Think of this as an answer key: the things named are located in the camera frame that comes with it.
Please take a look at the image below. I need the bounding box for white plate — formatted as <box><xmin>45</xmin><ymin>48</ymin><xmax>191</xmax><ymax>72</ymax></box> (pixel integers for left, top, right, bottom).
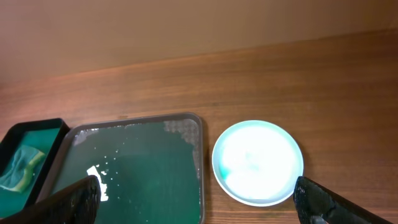
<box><xmin>211</xmin><ymin>120</ymin><xmax>304</xmax><ymax>207</ymax></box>

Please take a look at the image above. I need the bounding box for green yellow sponge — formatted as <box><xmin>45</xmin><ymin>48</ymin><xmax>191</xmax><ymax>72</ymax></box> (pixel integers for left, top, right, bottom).
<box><xmin>1</xmin><ymin>145</ymin><xmax>45</xmax><ymax>193</ymax></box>

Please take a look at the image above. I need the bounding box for small black water tray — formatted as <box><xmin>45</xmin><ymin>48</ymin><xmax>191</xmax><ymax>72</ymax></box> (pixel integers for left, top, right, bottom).
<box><xmin>1</xmin><ymin>118</ymin><xmax>70</xmax><ymax>218</ymax></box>

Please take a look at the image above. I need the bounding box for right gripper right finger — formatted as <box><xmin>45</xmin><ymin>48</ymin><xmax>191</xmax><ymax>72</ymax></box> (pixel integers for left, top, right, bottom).
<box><xmin>293</xmin><ymin>176</ymin><xmax>391</xmax><ymax>224</ymax></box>

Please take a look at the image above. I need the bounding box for large dark serving tray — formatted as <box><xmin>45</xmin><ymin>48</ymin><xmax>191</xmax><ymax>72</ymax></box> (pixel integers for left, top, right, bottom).
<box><xmin>39</xmin><ymin>113</ymin><xmax>205</xmax><ymax>224</ymax></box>

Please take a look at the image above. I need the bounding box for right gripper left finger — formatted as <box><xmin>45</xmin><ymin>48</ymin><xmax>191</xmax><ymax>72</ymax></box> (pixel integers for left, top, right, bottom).
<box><xmin>1</xmin><ymin>175</ymin><xmax>101</xmax><ymax>224</ymax></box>

